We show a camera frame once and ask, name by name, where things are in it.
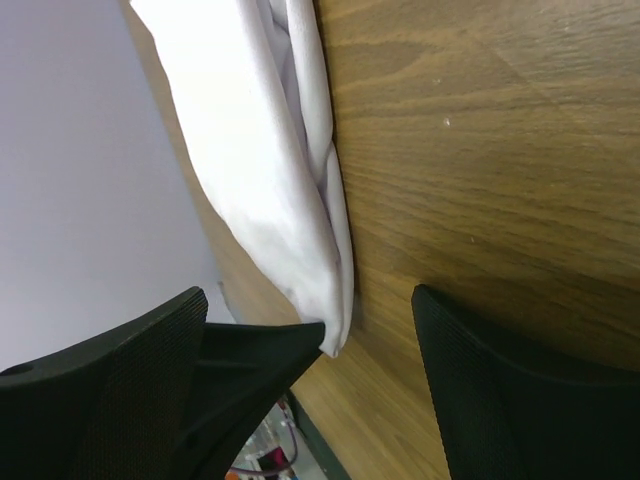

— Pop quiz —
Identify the aluminium front rail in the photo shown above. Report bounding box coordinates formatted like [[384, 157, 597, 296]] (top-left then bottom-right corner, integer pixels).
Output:
[[286, 390, 351, 480]]

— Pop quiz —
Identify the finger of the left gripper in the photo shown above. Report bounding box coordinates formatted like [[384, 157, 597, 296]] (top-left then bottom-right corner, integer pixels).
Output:
[[187, 323, 325, 479]]

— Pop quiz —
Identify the white t shirt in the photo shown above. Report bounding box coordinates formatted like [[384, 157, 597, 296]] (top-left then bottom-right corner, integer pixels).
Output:
[[132, 1, 355, 356]]

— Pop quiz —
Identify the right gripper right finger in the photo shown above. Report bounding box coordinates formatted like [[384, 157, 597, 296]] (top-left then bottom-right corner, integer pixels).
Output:
[[411, 285, 639, 479]]

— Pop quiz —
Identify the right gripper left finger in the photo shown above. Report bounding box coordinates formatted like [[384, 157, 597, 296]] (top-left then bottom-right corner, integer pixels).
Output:
[[1, 287, 208, 479]]

